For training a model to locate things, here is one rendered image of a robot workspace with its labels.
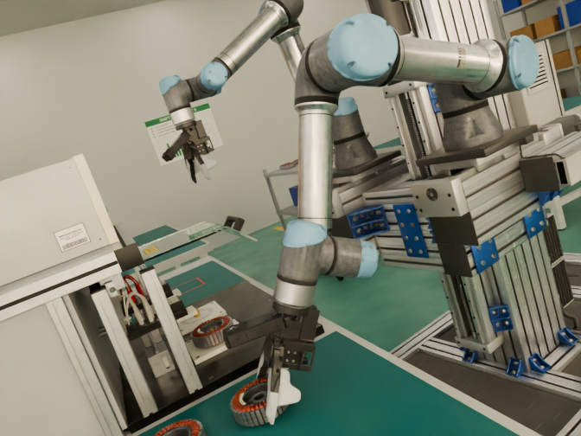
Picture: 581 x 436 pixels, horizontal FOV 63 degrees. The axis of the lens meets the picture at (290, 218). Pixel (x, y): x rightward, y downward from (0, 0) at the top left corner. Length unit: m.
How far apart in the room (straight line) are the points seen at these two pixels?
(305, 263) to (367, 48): 0.40
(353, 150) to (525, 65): 0.66
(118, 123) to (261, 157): 1.96
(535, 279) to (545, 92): 0.62
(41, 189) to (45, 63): 5.64
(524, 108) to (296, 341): 1.13
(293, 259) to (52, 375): 0.52
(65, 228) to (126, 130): 5.49
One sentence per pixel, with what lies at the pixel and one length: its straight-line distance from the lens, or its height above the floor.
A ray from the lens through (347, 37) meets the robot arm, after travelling 0.91.
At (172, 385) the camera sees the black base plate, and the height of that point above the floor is 0.77.
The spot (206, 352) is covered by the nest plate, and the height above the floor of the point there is 0.78.
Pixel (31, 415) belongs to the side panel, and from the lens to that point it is 1.09.
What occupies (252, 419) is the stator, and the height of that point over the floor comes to 0.77.
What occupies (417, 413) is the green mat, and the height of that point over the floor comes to 0.75.
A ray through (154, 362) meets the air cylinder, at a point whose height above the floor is 0.81.
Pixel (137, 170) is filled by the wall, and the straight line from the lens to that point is 6.55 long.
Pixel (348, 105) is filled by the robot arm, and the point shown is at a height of 1.23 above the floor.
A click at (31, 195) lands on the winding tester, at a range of 1.13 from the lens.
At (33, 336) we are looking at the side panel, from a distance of 1.04.
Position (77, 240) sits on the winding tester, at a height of 1.15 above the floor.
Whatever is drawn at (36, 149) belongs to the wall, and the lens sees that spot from 6.58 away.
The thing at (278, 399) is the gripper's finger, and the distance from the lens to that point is 0.89.
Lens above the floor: 1.23
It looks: 10 degrees down
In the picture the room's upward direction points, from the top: 19 degrees counter-clockwise
